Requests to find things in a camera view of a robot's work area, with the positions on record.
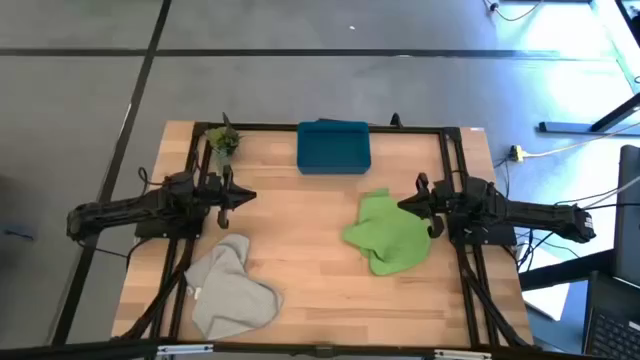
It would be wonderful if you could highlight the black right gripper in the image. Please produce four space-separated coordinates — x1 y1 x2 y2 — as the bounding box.
398 172 457 240

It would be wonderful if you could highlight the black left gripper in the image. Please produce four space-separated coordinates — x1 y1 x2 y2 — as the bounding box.
197 164 258 230

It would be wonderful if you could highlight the green microfiber towel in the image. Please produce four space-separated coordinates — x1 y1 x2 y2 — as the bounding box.
342 187 434 277

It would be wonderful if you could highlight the grey waffle microfiber towel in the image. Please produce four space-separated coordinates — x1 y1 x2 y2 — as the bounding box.
183 233 284 341

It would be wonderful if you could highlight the teal rectangular basket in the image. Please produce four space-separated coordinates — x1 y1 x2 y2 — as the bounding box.
296 120 372 176

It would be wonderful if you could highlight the small artificial green plant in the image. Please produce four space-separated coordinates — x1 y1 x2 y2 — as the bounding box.
204 124 244 170

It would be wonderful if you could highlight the black table leg bar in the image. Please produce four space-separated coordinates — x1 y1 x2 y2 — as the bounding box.
518 248 617 292

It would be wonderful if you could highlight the black desk leg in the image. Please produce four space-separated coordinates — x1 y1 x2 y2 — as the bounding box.
538 92 640 135

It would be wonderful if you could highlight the black monitor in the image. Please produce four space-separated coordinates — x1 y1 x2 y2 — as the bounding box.
613 144 640 287

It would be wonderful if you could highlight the long black aluminium beam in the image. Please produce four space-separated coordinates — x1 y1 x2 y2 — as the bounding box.
0 338 640 360

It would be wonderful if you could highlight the black laptop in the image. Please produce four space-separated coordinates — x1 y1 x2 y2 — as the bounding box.
582 269 640 360

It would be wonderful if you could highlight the light desk top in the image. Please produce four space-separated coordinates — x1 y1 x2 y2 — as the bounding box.
592 0 640 94

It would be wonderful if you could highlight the black aluminium table frame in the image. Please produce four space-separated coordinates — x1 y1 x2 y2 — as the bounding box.
112 119 534 351

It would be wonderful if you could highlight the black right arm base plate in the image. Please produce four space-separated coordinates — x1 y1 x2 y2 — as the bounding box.
447 222 518 247

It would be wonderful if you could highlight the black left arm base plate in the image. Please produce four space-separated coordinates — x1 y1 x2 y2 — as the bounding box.
134 219 206 240

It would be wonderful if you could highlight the silver metal bracket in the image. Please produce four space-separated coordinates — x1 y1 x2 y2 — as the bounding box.
156 343 215 357
433 348 494 360

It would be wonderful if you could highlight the yellow floor cable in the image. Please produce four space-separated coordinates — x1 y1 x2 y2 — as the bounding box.
522 121 640 159

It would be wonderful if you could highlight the grey cable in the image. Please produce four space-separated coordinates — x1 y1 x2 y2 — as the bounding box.
582 174 640 210

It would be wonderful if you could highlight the black cable with plug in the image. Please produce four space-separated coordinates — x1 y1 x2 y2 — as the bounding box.
482 0 545 23

